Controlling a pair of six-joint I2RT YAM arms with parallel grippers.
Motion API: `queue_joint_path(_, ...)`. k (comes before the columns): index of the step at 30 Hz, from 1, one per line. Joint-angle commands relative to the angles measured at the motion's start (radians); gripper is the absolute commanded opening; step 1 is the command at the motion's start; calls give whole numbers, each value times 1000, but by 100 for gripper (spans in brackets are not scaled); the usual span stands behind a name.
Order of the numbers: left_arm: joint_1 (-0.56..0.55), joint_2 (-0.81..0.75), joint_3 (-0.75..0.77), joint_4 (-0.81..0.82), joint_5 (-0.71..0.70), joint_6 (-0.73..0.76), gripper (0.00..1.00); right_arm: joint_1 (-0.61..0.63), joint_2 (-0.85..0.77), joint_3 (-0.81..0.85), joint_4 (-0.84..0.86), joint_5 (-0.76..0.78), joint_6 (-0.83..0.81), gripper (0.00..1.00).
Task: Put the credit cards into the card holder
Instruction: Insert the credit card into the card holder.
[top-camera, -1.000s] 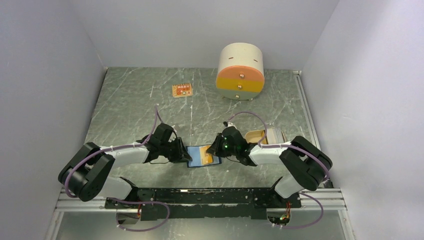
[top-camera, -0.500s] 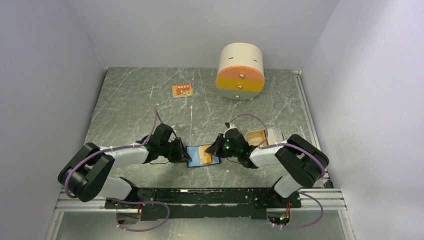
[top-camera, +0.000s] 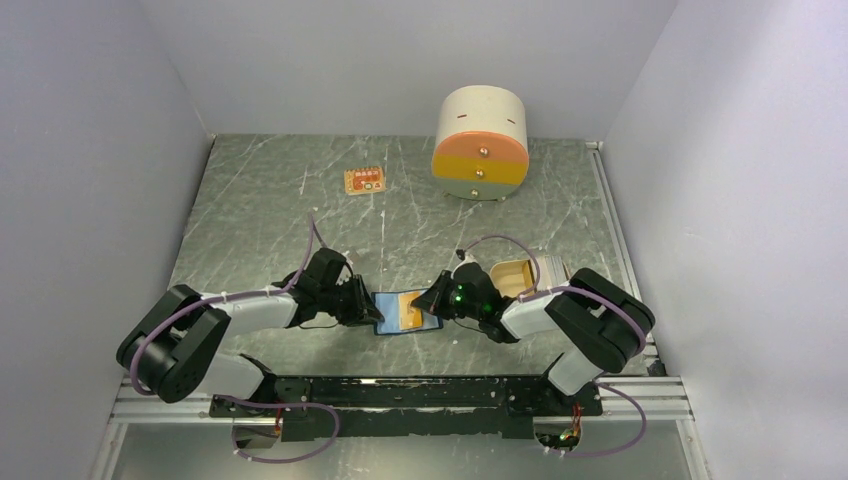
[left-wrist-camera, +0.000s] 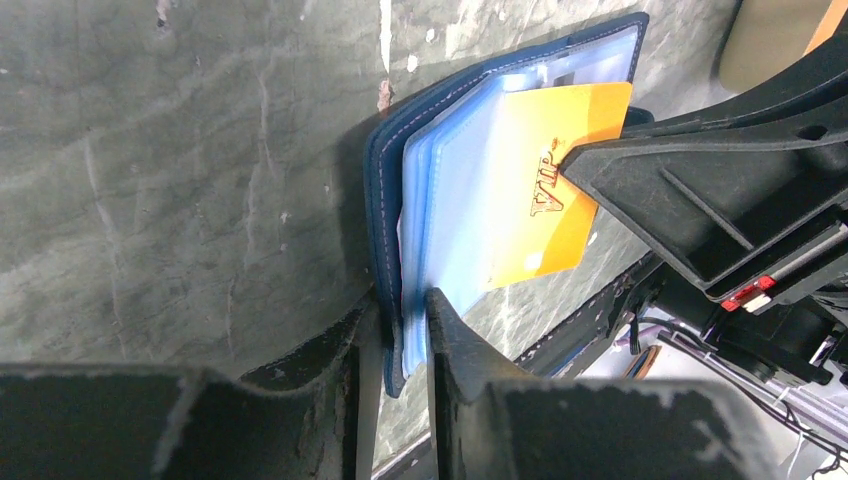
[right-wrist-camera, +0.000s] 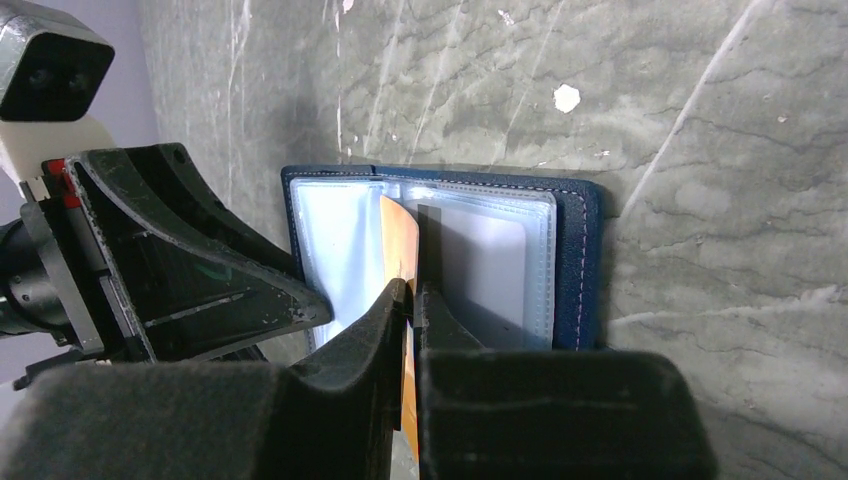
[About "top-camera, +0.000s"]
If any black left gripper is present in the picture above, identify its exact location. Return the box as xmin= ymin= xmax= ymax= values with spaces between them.
xmin=319 ymin=274 xmax=385 ymax=327

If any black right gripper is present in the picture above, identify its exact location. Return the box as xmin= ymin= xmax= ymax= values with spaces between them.
xmin=412 ymin=270 xmax=483 ymax=321

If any blue card holder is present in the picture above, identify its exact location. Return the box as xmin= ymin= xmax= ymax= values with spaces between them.
xmin=373 ymin=290 xmax=443 ymax=336

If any orange credit card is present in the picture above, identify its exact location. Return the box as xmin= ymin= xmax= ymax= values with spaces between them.
xmin=398 ymin=290 xmax=424 ymax=332

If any stack of credit cards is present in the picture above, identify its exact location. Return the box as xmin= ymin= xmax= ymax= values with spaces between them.
xmin=529 ymin=255 xmax=570 ymax=290

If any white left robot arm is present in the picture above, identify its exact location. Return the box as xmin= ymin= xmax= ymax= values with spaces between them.
xmin=116 ymin=247 xmax=383 ymax=416

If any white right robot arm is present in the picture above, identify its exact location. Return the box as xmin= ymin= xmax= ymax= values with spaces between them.
xmin=411 ymin=260 xmax=656 ymax=414

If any beige card tray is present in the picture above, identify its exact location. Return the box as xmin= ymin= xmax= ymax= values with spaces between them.
xmin=489 ymin=259 xmax=540 ymax=297

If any orange patterned card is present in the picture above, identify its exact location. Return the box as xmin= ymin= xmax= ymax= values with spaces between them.
xmin=344 ymin=166 xmax=386 ymax=195

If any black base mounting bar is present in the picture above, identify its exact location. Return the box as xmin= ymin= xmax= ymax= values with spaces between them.
xmin=209 ymin=375 xmax=603 ymax=441

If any round pastel drawer cabinet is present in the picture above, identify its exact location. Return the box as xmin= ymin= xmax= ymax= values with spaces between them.
xmin=431 ymin=85 xmax=529 ymax=201

